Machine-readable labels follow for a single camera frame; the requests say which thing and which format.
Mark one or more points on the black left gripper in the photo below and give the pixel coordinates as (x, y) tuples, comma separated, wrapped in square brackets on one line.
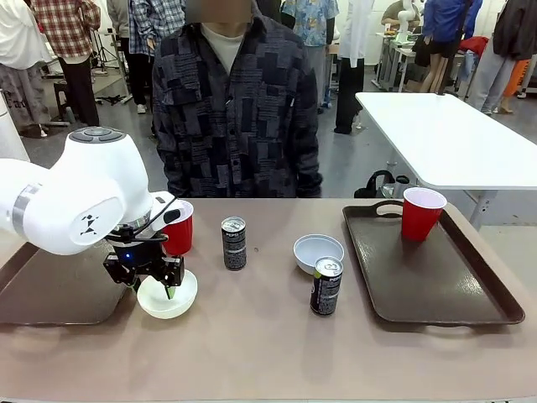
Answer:
[(134, 252)]

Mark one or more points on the white plastic bowl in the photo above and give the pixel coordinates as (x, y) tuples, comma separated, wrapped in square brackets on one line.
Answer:
[(168, 308), (314, 252)]

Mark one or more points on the red plastic cup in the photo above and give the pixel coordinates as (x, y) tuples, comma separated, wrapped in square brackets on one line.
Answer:
[(419, 222), (183, 235)]

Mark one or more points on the black Pepsi can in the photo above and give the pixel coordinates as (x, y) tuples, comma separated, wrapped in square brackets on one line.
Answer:
[(234, 247), (326, 294)]

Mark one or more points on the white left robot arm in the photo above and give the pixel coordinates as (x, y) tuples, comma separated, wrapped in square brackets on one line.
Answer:
[(79, 189)]

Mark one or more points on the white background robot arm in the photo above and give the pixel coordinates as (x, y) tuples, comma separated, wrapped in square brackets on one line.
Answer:
[(403, 21)]

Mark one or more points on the brown plastic serving tray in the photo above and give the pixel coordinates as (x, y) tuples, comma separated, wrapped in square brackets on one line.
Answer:
[(440, 285), (50, 289)]

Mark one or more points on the person in patchwork shirt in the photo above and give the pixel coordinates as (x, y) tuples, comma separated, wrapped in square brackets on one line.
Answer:
[(235, 126)]

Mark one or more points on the black tripod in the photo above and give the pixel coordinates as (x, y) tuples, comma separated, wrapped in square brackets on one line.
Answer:
[(113, 98)]

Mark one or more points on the black stool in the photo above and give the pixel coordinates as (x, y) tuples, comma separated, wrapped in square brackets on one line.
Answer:
[(60, 94)]

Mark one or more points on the black bag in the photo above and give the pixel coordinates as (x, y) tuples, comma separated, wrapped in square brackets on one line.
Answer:
[(373, 186)]

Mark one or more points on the person in blue plaid shirt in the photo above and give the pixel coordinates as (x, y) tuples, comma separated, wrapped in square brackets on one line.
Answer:
[(144, 25)]

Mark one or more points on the person in red plaid shirt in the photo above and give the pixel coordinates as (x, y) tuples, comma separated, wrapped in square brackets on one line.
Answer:
[(65, 25)]

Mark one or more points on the person in white shirt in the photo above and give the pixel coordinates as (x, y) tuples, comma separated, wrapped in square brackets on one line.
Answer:
[(17, 38)]

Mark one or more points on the person in floral shirt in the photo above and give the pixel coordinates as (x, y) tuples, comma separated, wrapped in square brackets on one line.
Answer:
[(311, 21)]

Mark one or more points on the person in white coat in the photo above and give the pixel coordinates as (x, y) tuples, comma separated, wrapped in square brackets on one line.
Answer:
[(356, 33)]

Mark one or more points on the grey background desk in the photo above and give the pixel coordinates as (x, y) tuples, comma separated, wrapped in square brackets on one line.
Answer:
[(398, 54)]

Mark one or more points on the white folding table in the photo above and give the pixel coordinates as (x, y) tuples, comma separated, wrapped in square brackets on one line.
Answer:
[(453, 138)]

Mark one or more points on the seated person in olive top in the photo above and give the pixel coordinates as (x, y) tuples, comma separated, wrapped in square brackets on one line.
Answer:
[(392, 14)]

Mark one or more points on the person in blue jacket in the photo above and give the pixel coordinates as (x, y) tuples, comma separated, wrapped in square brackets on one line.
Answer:
[(444, 17)]

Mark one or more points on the red jacket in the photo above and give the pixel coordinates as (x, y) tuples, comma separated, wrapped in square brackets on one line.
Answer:
[(476, 45)]

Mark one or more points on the orange sign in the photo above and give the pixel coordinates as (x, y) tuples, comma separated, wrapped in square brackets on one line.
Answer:
[(518, 77)]

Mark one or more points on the person in black jacket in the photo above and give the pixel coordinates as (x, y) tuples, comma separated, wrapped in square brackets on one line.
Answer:
[(516, 29)]

